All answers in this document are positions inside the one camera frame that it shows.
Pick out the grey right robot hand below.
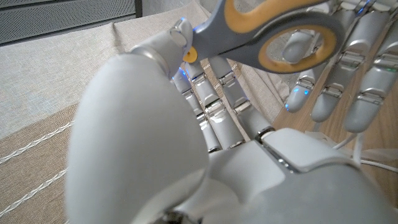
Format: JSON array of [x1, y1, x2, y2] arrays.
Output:
[[281, 0, 398, 134]]

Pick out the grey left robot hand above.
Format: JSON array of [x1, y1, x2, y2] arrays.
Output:
[[63, 17, 398, 224]]

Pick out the grey yellow handled scissors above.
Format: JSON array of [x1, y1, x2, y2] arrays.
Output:
[[182, 0, 346, 75]]

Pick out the beige striped curtain backdrop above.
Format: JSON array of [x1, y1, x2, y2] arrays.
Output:
[[0, 0, 292, 224]]

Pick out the white charging cable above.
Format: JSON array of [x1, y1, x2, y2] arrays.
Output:
[[332, 133, 398, 174]]

